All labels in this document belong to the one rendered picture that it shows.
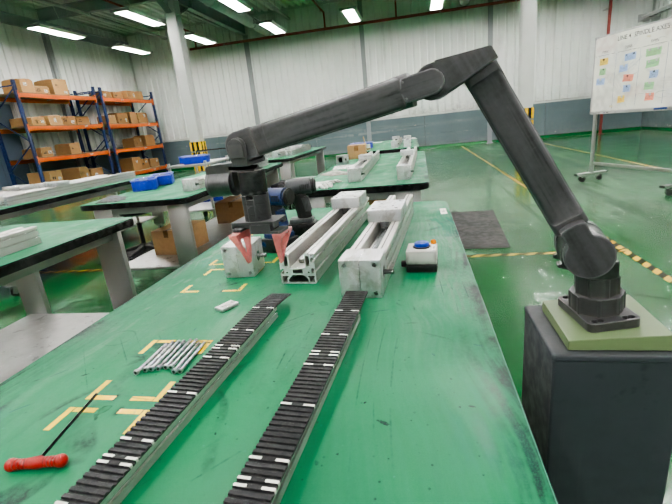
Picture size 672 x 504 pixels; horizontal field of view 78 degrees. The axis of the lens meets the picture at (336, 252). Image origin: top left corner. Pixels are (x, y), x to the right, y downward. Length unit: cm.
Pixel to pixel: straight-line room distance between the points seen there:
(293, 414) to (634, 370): 56
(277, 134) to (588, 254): 58
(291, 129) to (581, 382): 67
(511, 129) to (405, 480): 54
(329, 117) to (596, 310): 58
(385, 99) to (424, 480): 58
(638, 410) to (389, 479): 49
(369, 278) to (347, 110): 39
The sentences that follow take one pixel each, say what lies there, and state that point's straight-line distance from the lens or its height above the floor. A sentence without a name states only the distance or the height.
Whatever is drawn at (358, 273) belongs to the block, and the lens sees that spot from 98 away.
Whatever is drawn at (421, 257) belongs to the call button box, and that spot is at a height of 82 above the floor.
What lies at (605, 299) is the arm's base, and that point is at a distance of 85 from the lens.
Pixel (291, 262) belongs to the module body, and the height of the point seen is 83.
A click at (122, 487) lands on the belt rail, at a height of 79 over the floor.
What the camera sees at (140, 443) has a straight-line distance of 65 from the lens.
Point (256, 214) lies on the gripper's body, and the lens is 88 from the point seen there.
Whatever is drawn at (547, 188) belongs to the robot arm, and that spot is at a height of 104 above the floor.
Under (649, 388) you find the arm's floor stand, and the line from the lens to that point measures 88.
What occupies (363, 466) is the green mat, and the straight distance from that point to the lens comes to 57.
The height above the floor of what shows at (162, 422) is 81.
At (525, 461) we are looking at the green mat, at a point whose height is 78.
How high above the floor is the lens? 118
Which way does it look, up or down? 17 degrees down
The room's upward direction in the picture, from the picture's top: 6 degrees counter-clockwise
